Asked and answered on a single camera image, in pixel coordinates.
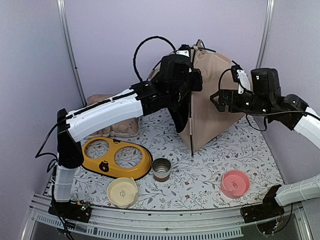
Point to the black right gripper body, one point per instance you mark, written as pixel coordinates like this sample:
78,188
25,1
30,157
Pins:
236,106

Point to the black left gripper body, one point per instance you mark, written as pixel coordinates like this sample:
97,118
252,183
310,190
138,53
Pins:
186,89

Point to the beige pet tent fabric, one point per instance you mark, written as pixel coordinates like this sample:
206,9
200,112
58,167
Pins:
207,121

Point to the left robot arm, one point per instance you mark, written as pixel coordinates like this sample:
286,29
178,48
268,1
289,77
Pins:
170,88

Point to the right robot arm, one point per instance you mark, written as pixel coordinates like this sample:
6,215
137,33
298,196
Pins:
261,96

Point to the pink pet bowl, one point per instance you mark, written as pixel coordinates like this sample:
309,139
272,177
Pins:
235,184

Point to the cream pet bowl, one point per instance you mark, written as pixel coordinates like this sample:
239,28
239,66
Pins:
123,192

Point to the steel cup with brown base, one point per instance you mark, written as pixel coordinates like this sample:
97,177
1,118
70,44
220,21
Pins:
161,169

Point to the yellow double bowl holder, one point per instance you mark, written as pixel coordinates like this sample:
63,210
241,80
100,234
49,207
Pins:
116,158

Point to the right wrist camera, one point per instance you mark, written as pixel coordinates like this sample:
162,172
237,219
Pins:
240,76

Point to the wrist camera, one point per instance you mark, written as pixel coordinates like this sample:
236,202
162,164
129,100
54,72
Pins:
240,76
183,50

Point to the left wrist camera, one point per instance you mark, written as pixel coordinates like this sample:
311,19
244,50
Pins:
183,50

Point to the aluminium frame post right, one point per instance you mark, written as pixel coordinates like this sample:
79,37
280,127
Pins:
268,18

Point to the aluminium frame post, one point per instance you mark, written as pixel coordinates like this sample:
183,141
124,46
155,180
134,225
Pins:
268,18
61,7

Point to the aluminium front rail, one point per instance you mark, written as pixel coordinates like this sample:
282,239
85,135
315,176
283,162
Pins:
108,223

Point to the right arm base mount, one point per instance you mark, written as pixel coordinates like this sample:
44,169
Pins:
268,217

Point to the aluminium frame post left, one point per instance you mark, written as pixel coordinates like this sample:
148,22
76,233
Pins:
61,7

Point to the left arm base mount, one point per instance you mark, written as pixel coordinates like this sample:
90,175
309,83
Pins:
77,211

